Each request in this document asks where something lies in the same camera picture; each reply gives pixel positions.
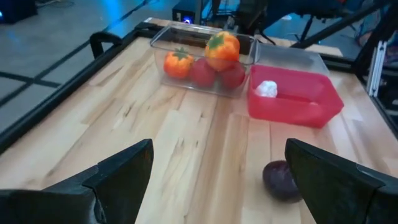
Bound large clear plastic bin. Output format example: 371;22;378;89
256;42;330;77

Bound silver mounting bracket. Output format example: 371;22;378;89
366;40;389;98

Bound black cable loop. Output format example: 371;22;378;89
89;30;124;60

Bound white garlic bulb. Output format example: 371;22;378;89
254;80;279;98

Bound black aluminium table frame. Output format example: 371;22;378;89
0;0;398;155

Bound purple onion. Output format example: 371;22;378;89
262;160;302;203

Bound orange pumpkin toy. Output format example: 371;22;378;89
204;30;241;72

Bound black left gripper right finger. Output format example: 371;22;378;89
284;138;398;224

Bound red plastic bin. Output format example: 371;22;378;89
247;64;345;129

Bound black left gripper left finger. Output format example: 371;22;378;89
0;138;155;224

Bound black floor box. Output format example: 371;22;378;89
0;0;38;24

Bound black computer box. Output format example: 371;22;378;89
172;5;203;25

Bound small clear plastic bin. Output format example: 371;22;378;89
149;24;259;99

